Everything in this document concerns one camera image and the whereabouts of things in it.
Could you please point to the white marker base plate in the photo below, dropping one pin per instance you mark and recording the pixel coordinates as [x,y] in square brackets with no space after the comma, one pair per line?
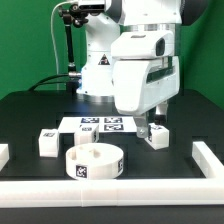
[106,124]

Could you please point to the white left fence piece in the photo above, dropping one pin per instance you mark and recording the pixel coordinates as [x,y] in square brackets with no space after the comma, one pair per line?
[4,155]

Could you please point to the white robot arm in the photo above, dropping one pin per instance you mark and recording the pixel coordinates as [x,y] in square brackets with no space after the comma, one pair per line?
[108,19]

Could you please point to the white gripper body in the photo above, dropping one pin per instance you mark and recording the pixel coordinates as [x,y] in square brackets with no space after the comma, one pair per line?
[134,94]

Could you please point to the white front fence bar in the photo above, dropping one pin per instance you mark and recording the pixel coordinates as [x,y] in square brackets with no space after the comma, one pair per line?
[14,194]

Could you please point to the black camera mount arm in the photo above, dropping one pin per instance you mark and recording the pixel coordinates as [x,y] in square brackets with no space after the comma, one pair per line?
[72,17]

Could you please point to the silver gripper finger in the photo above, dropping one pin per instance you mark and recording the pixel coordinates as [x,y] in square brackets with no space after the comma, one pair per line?
[142,124]
[161,112]

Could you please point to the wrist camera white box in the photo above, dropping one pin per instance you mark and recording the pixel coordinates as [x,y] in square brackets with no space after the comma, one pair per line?
[143,45]

